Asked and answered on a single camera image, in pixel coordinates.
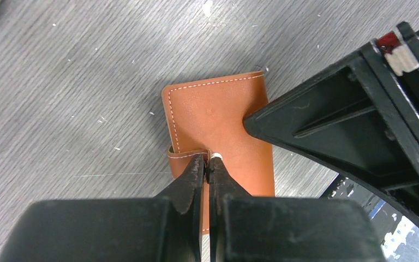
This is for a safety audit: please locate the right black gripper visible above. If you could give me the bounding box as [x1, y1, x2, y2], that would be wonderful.
[243, 21, 419, 227]

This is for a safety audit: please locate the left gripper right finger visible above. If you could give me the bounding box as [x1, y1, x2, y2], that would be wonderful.
[208, 157, 385, 261]

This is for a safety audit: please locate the brown leather card holder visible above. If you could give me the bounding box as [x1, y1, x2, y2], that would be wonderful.
[161, 70, 277, 236]

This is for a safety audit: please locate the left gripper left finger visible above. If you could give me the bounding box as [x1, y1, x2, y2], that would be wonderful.
[0, 155, 206, 261]

